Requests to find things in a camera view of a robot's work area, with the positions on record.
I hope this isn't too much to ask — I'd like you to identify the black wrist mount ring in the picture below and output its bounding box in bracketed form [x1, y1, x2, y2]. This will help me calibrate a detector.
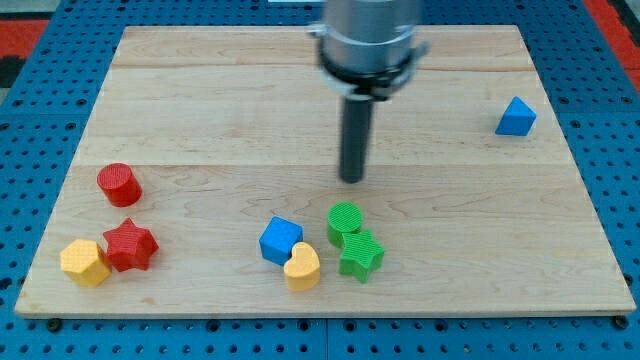
[317, 49, 416, 101]

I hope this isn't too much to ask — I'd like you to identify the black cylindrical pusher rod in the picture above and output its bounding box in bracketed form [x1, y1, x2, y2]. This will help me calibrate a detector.
[339, 98, 374, 184]

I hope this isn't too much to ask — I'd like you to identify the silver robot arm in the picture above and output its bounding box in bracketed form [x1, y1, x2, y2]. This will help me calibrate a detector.
[309, 0, 429, 184]

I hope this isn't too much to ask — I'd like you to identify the blue cube block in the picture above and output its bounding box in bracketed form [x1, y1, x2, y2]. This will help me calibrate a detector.
[259, 216, 303, 266]

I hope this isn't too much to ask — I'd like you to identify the green cylinder block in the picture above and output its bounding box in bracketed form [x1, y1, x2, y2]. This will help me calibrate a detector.
[327, 202, 363, 248]

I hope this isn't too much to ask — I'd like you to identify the green star block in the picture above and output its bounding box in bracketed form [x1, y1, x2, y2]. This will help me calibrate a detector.
[339, 229, 386, 283]

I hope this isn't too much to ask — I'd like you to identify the blue triangle block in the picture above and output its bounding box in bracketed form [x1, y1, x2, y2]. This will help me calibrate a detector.
[495, 97, 537, 136]

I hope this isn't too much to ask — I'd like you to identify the wooden board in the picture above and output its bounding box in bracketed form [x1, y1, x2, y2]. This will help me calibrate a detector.
[15, 25, 636, 319]

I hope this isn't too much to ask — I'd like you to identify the yellow heart block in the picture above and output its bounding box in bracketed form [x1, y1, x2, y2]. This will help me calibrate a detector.
[283, 242, 321, 292]

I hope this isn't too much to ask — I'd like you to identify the red cylinder block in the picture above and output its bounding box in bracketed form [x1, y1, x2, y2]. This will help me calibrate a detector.
[97, 163, 142, 207]

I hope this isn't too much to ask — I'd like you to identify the red star block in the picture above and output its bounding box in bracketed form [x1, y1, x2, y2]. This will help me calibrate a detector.
[103, 218, 159, 272]

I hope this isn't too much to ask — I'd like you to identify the yellow hexagon block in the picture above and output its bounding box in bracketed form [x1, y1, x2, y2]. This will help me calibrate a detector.
[60, 239, 112, 287]

